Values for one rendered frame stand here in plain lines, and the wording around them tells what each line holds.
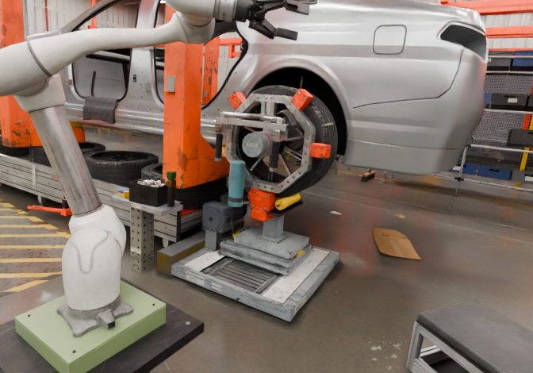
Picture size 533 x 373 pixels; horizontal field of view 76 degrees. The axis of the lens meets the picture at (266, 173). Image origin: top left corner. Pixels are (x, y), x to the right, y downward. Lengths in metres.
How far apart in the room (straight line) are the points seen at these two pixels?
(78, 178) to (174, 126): 0.92
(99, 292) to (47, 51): 0.70
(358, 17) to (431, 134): 0.78
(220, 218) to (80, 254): 1.18
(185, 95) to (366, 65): 1.05
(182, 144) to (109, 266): 1.07
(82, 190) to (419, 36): 1.76
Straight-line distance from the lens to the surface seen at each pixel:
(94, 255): 1.16
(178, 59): 2.09
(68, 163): 1.30
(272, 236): 2.19
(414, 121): 2.05
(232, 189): 1.92
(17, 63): 1.13
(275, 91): 1.99
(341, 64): 2.16
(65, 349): 1.20
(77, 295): 1.21
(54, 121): 1.29
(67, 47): 1.12
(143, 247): 2.22
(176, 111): 2.09
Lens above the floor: 1.07
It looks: 12 degrees down
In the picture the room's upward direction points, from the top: 5 degrees clockwise
